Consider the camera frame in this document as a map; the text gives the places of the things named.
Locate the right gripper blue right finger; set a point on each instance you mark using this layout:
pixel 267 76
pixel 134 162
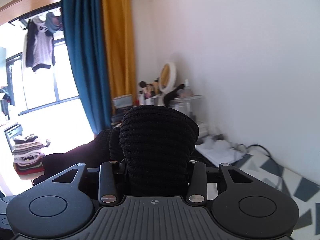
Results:
pixel 197 192

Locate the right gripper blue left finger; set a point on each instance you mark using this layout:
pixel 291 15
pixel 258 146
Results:
pixel 107 192

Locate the black ribbed knit garment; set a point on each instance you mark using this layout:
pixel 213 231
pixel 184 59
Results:
pixel 155 143

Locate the white paper sheets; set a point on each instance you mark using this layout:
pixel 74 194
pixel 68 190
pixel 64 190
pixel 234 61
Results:
pixel 219 151

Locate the clear acrylic cosmetic organizer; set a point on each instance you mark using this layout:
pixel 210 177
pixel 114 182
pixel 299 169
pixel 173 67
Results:
pixel 193 106

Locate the geometric patterned table mat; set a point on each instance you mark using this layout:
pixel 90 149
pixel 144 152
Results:
pixel 304 192

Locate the white makeup brush cup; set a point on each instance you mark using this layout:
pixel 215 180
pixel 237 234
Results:
pixel 149 93

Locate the round white vanity mirror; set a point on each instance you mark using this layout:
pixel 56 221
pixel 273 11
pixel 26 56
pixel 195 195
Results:
pixel 167 77

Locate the hanging grey black shirt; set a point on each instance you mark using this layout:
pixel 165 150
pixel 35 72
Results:
pixel 40 46

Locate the teal blue curtain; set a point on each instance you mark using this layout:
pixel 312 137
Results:
pixel 84 37

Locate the mustard yellow curtain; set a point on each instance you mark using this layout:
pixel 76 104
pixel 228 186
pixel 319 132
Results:
pixel 120 49

